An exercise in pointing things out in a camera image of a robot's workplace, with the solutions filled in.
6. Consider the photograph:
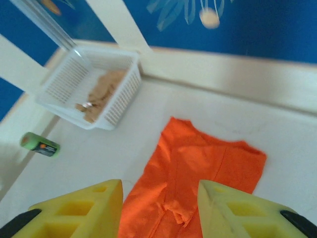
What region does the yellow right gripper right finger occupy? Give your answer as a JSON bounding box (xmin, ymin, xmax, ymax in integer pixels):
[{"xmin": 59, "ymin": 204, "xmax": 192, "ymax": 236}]
[{"xmin": 198, "ymin": 179, "xmax": 317, "ymax": 238}]

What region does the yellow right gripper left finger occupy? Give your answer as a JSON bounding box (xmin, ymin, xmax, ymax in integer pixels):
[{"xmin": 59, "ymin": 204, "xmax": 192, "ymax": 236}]
[{"xmin": 0, "ymin": 179, "xmax": 124, "ymax": 238}]

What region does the orange t-shirt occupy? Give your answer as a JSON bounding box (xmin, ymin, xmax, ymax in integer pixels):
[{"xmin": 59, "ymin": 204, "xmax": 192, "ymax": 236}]
[{"xmin": 117, "ymin": 117, "xmax": 267, "ymax": 238}]

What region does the green battery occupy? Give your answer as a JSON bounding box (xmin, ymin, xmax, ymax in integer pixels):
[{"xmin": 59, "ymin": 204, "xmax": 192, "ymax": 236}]
[{"xmin": 19, "ymin": 131, "xmax": 61, "ymax": 159}]

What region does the beige t-shirt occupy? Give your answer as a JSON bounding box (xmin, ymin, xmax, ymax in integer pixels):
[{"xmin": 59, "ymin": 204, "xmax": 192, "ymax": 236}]
[{"xmin": 75, "ymin": 69, "xmax": 127, "ymax": 124}]

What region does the white plastic laundry basket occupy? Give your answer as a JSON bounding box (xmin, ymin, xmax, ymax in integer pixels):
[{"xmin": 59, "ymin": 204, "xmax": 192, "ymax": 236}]
[{"xmin": 36, "ymin": 46, "xmax": 143, "ymax": 131}]

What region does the clear plastic bar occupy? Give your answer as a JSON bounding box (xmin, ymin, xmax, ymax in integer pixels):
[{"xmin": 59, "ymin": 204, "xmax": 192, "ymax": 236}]
[{"xmin": 9, "ymin": 0, "xmax": 78, "ymax": 52}]

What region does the cream table edge rail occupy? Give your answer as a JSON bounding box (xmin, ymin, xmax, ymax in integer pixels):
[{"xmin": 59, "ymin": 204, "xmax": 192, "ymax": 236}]
[{"xmin": 137, "ymin": 46, "xmax": 317, "ymax": 118}]

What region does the white frame beam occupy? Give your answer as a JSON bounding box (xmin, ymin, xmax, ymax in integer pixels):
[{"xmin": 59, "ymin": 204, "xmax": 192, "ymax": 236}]
[
  {"xmin": 85, "ymin": 0, "xmax": 150, "ymax": 54},
  {"xmin": 0, "ymin": 33, "xmax": 50, "ymax": 94}
]

